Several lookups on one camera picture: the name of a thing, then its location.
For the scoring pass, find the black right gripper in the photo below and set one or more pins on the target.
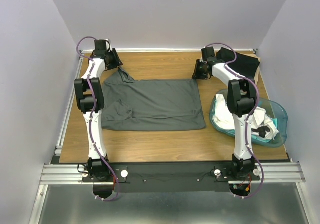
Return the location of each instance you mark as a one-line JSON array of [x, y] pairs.
[[196, 75]]

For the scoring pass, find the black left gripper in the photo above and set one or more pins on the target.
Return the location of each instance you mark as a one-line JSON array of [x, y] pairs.
[[117, 62]]

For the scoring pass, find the grey t-shirt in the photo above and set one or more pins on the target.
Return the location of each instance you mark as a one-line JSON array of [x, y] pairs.
[[153, 105]]

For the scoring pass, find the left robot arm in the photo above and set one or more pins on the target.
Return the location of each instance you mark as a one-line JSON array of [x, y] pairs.
[[91, 102]]

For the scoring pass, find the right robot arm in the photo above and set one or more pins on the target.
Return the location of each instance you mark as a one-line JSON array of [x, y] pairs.
[[242, 101]]

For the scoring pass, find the folded black t-shirt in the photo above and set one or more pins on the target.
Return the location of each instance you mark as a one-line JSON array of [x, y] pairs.
[[244, 65]]

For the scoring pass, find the white t-shirt in basket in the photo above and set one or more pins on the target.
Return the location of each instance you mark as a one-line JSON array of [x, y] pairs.
[[222, 120]]

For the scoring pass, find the teal plastic basket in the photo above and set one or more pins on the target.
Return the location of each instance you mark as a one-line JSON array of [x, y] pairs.
[[274, 111]]

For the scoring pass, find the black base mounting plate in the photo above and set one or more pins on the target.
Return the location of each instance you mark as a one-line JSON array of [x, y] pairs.
[[172, 177]]

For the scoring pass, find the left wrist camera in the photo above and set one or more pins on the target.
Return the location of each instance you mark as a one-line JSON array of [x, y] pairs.
[[108, 45]]

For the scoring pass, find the aluminium rail frame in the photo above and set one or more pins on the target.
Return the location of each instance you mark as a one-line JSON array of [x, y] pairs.
[[171, 193]]

